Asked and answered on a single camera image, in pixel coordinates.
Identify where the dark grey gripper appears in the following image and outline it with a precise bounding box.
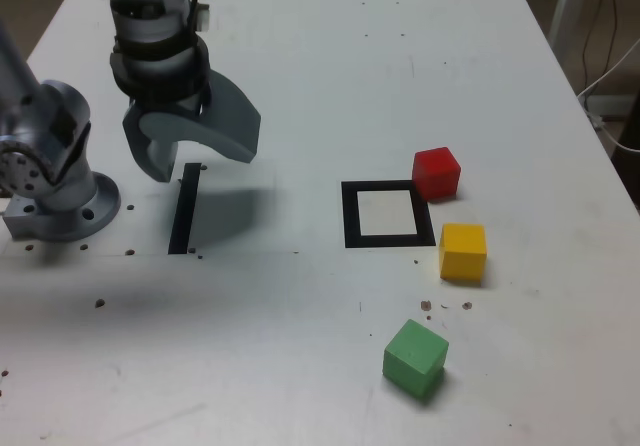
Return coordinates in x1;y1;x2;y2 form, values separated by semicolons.
121;67;263;184

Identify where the red cube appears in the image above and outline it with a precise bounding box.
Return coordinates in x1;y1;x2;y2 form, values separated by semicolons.
412;146;462;201

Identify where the yellow cube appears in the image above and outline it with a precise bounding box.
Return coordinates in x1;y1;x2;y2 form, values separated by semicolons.
438;222;488;287

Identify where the green cube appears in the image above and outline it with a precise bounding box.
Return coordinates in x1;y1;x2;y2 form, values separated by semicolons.
382;318;450;401

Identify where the black tape square outline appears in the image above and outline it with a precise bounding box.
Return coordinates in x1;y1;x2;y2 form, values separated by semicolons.
341;179;437;250

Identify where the black tape strip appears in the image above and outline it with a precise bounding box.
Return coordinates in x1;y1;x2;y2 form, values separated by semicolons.
168;162;202;256

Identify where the white power strip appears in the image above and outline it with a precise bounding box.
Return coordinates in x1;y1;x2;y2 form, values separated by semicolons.
581;93;633;118

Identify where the white metal post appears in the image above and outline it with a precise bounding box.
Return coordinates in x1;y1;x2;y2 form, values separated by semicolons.
547;0;592;53

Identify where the thin black cable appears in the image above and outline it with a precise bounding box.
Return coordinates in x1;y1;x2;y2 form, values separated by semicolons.
579;0;620;93

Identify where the thin white cable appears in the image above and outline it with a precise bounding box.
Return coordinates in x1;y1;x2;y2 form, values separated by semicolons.
576;36;640;153

